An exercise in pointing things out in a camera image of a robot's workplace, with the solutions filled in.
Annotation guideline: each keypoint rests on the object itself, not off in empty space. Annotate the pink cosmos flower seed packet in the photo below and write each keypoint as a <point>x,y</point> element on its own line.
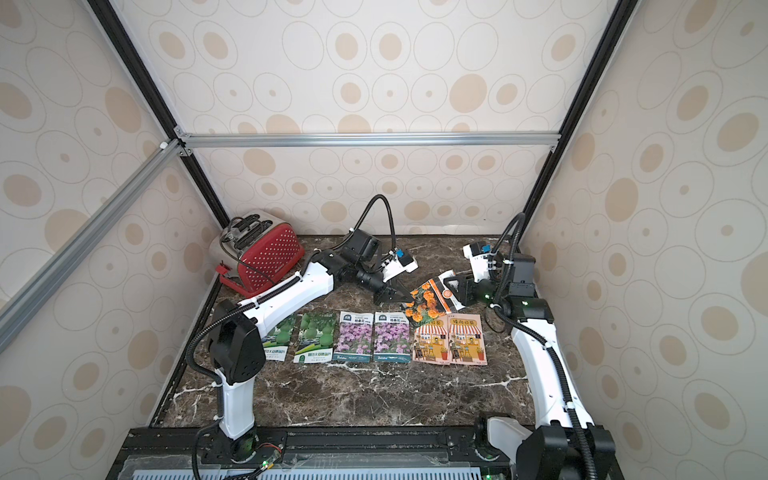
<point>354,340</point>

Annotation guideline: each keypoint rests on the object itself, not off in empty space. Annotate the red polka dot toaster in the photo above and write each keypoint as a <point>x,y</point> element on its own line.
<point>255,252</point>

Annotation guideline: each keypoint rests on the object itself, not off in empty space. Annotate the horizontal aluminium rail back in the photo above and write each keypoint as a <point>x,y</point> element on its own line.
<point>358,140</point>

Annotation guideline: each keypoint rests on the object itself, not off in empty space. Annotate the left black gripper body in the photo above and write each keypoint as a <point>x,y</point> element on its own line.
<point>371,278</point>

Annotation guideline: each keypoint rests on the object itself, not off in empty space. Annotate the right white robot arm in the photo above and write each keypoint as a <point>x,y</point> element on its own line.
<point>540,384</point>

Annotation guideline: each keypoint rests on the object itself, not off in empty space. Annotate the orange marigold seed packet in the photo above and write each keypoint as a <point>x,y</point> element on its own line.
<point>431,300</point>

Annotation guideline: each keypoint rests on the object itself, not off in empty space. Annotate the black base frame front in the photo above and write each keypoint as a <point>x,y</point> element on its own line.
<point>410,452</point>

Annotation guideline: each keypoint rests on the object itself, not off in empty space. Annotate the green fruit seed packet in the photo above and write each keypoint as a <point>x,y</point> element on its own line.
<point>277,341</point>
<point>316,338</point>

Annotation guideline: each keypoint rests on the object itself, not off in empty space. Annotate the pink illustrated sunflower seed packet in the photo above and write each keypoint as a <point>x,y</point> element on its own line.
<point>430,343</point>

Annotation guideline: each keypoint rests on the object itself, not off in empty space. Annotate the aluminium rail left side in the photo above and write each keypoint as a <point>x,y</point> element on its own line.
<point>28,301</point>

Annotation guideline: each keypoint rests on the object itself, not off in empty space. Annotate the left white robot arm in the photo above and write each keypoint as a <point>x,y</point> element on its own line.
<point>230,350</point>

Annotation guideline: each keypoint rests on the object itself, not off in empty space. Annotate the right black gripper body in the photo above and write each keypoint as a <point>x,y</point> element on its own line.
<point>471,288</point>

